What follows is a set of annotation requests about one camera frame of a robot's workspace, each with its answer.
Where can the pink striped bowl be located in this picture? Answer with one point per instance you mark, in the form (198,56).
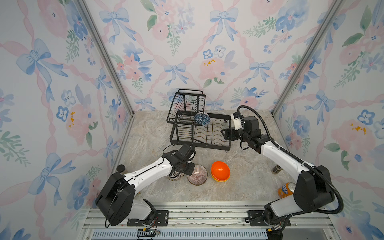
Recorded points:
(199,176)

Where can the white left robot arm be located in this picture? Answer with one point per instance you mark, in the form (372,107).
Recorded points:
(117,201)

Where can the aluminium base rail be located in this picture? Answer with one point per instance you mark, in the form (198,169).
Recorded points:
(209,221)

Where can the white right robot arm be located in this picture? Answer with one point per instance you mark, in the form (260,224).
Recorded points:
(313,184)

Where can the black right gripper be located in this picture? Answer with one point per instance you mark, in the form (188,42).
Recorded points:
(232,131)

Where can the aluminium frame post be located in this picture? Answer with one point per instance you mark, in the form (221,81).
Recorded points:
(312,47)
(95,34)

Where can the blue triangle pattern bowl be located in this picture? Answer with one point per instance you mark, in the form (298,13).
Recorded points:
(202,119)

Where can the yellow plastic bowl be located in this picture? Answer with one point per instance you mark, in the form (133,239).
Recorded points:
(218,180)

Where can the small dark spice jar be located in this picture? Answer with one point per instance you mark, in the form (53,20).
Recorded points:
(276,169)

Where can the aluminium frame post left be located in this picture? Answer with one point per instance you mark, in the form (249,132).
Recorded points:
(95,34)

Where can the aluminium frame post right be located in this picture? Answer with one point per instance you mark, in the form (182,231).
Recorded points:
(312,47)

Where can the orange soda can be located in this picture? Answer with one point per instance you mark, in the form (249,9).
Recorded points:
(286,190)

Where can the orange plastic bowl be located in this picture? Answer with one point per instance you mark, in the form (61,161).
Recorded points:
(220,170)

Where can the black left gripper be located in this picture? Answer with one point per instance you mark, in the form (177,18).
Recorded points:
(191,169)

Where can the brown dotted pattern bowl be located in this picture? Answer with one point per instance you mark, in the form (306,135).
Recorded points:
(175,176)

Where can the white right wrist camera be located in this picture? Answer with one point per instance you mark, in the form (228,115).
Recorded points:
(237,120)

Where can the black wire dish rack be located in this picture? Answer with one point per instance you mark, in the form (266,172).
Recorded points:
(185,105)

